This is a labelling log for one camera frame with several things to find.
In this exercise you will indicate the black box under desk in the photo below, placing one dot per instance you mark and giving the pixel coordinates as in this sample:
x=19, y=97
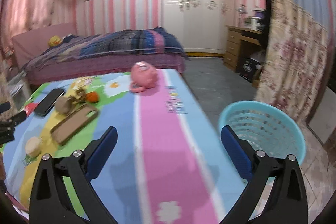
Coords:
x=249, y=68

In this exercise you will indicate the black phone case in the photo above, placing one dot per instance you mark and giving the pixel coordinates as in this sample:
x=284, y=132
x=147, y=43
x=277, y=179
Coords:
x=47, y=103

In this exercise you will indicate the yellow duck plush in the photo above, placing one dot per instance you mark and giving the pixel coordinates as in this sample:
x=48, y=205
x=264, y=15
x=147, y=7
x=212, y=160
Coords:
x=54, y=41

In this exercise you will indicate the colourful cartoon bed sheet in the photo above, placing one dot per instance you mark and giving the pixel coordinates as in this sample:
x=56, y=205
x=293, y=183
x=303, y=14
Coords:
x=168, y=166

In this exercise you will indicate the pink pig mug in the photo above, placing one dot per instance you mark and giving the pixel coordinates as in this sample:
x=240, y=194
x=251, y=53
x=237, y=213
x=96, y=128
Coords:
x=143, y=76

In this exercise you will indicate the desk lamp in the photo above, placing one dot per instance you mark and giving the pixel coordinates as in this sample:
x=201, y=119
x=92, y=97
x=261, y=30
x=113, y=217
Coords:
x=241, y=15

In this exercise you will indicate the brown phone case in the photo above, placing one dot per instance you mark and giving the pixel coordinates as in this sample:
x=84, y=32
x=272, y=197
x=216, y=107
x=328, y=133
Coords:
x=73, y=123

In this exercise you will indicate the white wardrobe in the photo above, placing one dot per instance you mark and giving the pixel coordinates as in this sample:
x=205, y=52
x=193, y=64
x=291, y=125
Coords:
x=199, y=25

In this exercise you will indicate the floral beige curtain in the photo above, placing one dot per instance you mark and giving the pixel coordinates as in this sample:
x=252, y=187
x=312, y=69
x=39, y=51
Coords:
x=295, y=60

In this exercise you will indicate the white round ball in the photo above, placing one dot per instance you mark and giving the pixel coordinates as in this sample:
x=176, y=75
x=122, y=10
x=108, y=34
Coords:
x=33, y=147

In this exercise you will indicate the turquoise plastic basket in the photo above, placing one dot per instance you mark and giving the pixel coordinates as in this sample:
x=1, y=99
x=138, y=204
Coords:
x=247, y=127

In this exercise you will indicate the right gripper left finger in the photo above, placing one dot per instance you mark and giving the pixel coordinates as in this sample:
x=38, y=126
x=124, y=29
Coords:
x=50, y=202

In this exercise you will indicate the blue patchwork quilt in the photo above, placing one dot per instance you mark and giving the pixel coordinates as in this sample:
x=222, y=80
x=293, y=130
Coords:
x=126, y=42

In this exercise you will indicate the wooden desk with drawers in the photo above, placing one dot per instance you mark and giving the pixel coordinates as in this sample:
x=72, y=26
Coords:
x=241, y=43

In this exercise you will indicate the bed with purple cover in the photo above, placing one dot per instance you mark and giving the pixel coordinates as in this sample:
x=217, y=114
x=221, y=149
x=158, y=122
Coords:
x=31, y=44

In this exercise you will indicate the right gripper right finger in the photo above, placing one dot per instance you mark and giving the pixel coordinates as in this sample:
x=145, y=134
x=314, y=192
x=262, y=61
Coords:
x=287, y=201

